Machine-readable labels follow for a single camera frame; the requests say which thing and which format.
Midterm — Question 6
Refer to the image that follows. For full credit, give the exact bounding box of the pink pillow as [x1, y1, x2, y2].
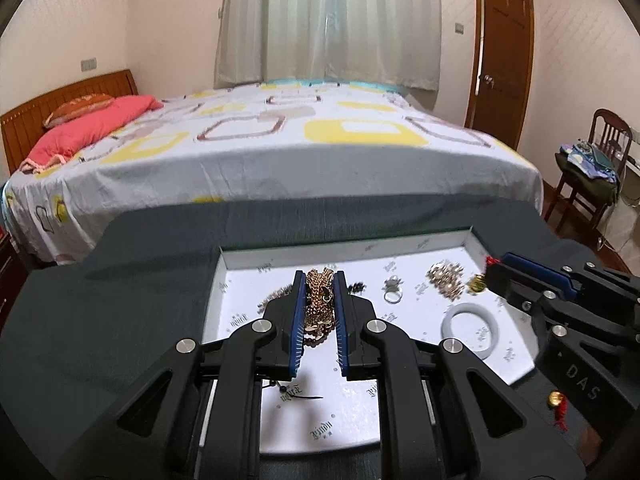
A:
[17, 96, 164, 174]

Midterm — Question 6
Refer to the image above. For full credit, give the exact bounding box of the dark grey table cloth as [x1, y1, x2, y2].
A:
[1, 195, 594, 479]

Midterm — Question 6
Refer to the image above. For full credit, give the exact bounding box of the wall switch plate left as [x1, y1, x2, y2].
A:
[80, 58, 96, 73]

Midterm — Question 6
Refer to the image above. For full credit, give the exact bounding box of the pale jade bangle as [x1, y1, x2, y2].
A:
[440, 302, 500, 360]

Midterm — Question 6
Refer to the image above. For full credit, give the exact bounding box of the black cord pendant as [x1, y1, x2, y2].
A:
[262, 380, 323, 402]

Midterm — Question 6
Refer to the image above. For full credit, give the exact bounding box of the wooden chair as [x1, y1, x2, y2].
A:
[544, 108, 634, 234]

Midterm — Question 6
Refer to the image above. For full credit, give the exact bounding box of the gold bell long red cord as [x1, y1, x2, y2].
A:
[546, 390, 572, 434]

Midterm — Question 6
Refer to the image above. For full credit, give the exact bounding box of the pearl ring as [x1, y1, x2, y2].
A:
[382, 275, 406, 305]

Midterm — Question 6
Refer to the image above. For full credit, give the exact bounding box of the green jewelry tray box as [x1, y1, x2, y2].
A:
[198, 226, 544, 456]

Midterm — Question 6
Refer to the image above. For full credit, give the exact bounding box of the wooden headboard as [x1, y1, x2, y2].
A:
[1, 70, 138, 174]

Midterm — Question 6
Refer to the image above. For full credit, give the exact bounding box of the clothes pile on chair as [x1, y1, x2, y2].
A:
[559, 140, 620, 203]

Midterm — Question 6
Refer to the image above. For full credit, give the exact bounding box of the rose gold brooch in tray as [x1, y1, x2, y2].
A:
[426, 260, 464, 301]

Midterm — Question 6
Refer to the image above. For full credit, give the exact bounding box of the wooden nightstand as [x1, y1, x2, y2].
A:
[0, 232, 28, 328]

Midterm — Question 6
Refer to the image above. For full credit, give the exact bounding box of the orange patterned pillow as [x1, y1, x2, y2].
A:
[42, 93, 114, 130]

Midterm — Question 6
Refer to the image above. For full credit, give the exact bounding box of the brown wooden door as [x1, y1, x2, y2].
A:
[465, 0, 535, 150]

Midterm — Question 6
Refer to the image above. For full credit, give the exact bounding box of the rose gold brooch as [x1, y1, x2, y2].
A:
[426, 260, 464, 301]
[304, 268, 335, 348]

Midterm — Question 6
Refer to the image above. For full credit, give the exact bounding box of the bed with patterned sheet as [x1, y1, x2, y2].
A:
[1, 81, 544, 264]

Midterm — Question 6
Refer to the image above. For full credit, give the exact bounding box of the gold bell short red tassel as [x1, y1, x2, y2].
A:
[466, 256, 500, 295]

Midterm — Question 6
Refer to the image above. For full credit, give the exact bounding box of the white curtain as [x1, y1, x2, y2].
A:
[215, 0, 442, 91]

